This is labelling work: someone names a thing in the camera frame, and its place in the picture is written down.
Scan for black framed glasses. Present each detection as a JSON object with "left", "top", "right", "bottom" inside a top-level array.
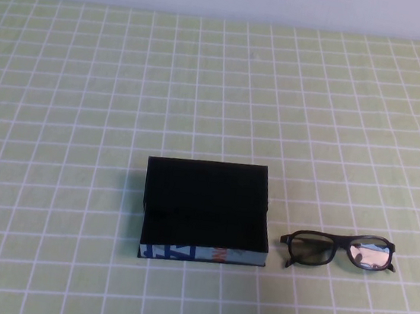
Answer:
[{"left": 276, "top": 224, "right": 400, "bottom": 282}]

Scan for black printed glasses case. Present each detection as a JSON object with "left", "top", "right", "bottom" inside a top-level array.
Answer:
[{"left": 135, "top": 151, "right": 280, "bottom": 275}]

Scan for green checked tablecloth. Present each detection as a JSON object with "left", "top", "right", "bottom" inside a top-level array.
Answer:
[{"left": 0, "top": 0, "right": 420, "bottom": 314}]

